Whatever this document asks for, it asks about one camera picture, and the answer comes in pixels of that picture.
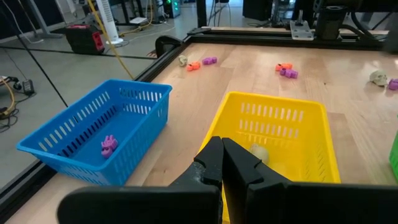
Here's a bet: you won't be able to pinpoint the black computer with green light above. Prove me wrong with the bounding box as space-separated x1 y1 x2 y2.
163 0 183 19

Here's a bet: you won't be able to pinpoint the yellow extension cable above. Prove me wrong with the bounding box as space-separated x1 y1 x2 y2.
86 0 135 80

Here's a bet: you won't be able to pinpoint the tangled black floor cables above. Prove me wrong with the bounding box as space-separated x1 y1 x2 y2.
0 75 35 133

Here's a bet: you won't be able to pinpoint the grey metal table legs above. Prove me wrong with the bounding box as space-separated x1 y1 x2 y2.
24 0 65 40

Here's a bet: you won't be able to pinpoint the black cabinet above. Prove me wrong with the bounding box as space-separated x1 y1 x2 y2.
242 0 274 21

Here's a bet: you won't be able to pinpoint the blue plastic basket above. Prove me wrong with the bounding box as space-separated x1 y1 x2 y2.
16 78 173 187

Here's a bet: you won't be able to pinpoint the white flat floor device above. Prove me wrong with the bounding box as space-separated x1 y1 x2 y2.
129 17 149 26

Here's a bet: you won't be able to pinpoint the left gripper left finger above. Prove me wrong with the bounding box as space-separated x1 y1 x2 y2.
57 136 224 224

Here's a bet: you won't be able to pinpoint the green plastic basket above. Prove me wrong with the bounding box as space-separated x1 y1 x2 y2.
388 130 398 183

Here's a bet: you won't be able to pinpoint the white tower fan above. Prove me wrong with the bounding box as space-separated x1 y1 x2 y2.
95 0 124 45

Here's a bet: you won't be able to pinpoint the black computer tower case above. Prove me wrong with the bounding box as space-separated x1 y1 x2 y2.
64 24 106 56

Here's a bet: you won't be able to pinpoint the yellow plastic basket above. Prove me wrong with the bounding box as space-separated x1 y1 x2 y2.
198 91 341 222

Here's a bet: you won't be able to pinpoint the black power adapter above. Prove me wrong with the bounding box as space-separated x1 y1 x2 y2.
22 79 35 95

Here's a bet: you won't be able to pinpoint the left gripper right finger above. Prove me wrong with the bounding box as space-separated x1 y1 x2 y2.
221 137 398 224

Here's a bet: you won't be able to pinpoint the grey metal mounting plate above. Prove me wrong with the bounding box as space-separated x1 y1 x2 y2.
289 9 315 41

